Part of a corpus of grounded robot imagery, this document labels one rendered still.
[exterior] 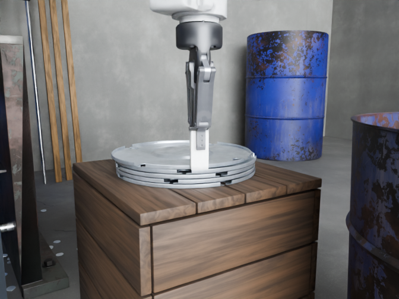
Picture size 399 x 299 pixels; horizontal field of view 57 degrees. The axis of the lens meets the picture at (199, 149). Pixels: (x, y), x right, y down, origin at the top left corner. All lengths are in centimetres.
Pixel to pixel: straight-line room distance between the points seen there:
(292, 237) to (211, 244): 18
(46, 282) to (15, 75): 52
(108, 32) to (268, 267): 212
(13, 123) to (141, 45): 180
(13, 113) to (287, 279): 70
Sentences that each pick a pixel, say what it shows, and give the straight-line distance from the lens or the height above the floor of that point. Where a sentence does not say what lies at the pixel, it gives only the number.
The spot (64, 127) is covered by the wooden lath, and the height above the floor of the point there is 30.
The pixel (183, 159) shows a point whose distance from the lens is 71.
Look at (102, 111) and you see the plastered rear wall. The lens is 255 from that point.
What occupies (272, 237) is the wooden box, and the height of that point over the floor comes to 26.
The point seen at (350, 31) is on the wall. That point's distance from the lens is 390.
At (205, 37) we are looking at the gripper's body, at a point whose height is 60.
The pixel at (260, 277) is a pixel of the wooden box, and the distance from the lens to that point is 71.
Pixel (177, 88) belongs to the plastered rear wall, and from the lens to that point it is 279.
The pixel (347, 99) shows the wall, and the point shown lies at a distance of 386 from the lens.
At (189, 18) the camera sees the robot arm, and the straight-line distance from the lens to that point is 59.
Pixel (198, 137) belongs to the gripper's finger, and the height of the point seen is 44.
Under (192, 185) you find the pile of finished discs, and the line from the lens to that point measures 64.
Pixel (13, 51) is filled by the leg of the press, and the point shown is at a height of 60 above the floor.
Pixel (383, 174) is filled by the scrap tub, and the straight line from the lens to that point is 49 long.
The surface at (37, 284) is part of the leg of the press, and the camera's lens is 107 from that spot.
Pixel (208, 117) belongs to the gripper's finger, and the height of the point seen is 48.
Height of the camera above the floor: 53
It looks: 10 degrees down
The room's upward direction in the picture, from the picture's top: straight up
